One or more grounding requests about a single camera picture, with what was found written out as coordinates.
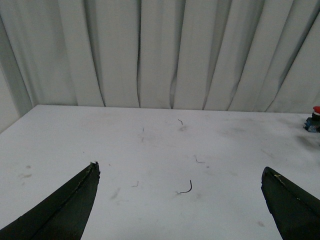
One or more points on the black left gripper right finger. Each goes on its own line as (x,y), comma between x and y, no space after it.
(296,212)

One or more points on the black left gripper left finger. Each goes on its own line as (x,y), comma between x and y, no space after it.
(63,215)

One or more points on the white pleated curtain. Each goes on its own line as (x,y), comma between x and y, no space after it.
(221,55)

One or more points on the red push button switch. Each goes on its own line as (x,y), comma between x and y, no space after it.
(312,124)

